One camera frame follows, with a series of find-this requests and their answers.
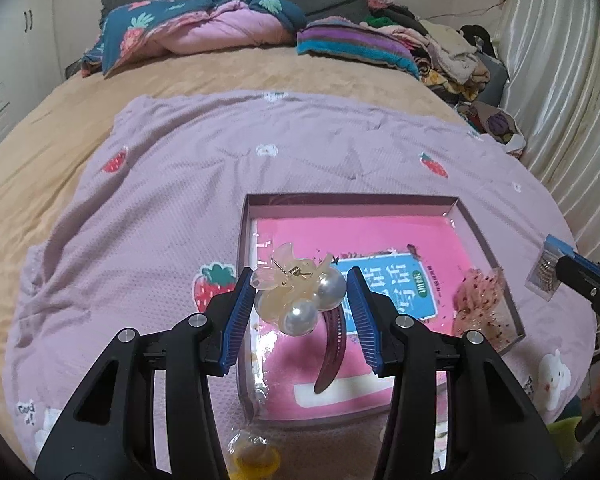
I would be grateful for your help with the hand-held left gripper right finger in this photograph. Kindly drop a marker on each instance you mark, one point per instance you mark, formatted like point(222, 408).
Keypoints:
point(367, 330)

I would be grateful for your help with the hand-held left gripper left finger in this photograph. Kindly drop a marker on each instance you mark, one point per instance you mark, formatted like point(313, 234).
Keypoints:
point(232, 330)

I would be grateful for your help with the blue card hairpin packet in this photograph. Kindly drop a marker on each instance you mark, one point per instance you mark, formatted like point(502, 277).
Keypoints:
point(542, 270)

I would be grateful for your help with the pearl hair claw clip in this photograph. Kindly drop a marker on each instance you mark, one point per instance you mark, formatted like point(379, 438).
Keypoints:
point(290, 295)

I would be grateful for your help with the pink shallow cardboard box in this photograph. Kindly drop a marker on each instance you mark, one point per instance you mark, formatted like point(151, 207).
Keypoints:
point(300, 375)

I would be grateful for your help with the maroon hair clip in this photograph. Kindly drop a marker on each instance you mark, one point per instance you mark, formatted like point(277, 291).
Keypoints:
point(334, 345)

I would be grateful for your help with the red dotted mesh bow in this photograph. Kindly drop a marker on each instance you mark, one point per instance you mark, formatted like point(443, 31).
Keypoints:
point(480, 305)

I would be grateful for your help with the purple strawberry print blanket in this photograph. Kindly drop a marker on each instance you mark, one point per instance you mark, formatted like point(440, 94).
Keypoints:
point(180, 185)

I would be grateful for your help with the cream satin curtain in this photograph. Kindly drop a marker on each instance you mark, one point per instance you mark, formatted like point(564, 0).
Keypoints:
point(555, 85)

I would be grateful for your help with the pile of clothes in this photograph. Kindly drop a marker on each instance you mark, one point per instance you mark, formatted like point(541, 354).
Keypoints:
point(455, 60)

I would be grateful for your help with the bed with tan sheet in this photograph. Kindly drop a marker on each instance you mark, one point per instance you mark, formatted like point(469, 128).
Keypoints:
point(55, 135)

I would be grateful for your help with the striped purple teal pillow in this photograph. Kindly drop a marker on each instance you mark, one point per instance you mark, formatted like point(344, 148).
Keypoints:
point(355, 45)

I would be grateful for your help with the navy and pink folded quilt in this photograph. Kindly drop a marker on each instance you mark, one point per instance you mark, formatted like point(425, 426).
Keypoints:
point(205, 30)

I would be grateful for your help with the white wardrobe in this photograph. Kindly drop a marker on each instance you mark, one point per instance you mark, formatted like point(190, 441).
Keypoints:
point(10, 60)

